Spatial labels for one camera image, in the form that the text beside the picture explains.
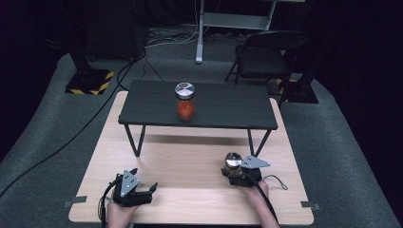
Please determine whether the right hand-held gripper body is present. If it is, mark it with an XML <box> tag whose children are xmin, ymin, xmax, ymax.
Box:
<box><xmin>227</xmin><ymin>154</ymin><xmax>272</xmax><ymax>187</ymax></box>

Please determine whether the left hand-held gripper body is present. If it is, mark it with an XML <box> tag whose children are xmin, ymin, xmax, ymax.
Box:
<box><xmin>112</xmin><ymin>169</ymin><xmax>154</xmax><ymax>208</ymax></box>

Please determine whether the glass jar with brown contents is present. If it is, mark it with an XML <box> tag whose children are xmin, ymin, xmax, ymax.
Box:
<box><xmin>222</xmin><ymin>151</ymin><xmax>244</xmax><ymax>177</ymax></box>

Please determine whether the black shelf with metal legs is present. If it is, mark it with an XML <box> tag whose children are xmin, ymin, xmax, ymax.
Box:
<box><xmin>117</xmin><ymin>79</ymin><xmax>279</xmax><ymax>162</ymax></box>

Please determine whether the glass jar with orange contents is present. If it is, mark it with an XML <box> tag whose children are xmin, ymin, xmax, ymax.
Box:
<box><xmin>174</xmin><ymin>82</ymin><xmax>197</xmax><ymax>122</ymax></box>

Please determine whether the person's right hand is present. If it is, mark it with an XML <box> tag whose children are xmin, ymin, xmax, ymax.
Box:
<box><xmin>244</xmin><ymin>180</ymin><xmax>271</xmax><ymax>207</ymax></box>

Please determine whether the person's left hand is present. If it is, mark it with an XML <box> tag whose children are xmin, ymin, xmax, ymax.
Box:
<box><xmin>106</xmin><ymin>203</ymin><xmax>139</xmax><ymax>228</ymax></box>

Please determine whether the grey tape strip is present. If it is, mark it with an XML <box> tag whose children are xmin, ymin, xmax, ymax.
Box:
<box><xmin>299</xmin><ymin>199</ymin><xmax>321</xmax><ymax>211</ymax></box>
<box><xmin>62</xmin><ymin>195</ymin><xmax>88</xmax><ymax>209</ymax></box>

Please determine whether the black stand with striped base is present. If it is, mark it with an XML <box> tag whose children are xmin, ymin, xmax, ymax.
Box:
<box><xmin>275</xmin><ymin>74</ymin><xmax>319</xmax><ymax>105</ymax></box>
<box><xmin>64</xmin><ymin>29</ymin><xmax>115</xmax><ymax>96</ymax></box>

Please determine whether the black folding chair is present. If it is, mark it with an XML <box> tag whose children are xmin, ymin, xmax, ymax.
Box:
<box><xmin>224</xmin><ymin>29</ymin><xmax>311</xmax><ymax>107</ymax></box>

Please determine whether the left hand-held gripper cable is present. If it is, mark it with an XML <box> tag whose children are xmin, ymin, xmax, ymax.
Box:
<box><xmin>98</xmin><ymin>180</ymin><xmax>119</xmax><ymax>228</ymax></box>

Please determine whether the hand-held gripper cable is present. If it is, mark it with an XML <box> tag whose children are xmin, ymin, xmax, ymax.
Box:
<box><xmin>98</xmin><ymin>180</ymin><xmax>119</xmax><ymax>228</ymax></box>
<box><xmin>243</xmin><ymin>173</ymin><xmax>280</xmax><ymax>225</ymax></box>

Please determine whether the right hand-held gripper cable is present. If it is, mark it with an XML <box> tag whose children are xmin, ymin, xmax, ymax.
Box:
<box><xmin>243</xmin><ymin>173</ymin><xmax>280</xmax><ymax>225</ymax></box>

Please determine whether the thin looped cable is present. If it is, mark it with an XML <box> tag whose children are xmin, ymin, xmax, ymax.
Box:
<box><xmin>261</xmin><ymin>174</ymin><xmax>289</xmax><ymax>191</ymax></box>

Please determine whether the long black floor cable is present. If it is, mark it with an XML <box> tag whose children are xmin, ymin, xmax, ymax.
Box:
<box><xmin>0</xmin><ymin>51</ymin><xmax>147</xmax><ymax>199</ymax></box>

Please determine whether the bundle of floor cables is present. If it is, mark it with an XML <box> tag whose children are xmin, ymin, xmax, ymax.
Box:
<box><xmin>144</xmin><ymin>26</ymin><xmax>203</xmax><ymax>49</ymax></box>

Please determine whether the white desk frame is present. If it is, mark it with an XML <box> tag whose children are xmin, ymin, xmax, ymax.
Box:
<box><xmin>194</xmin><ymin>0</ymin><xmax>307</xmax><ymax>65</ymax></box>

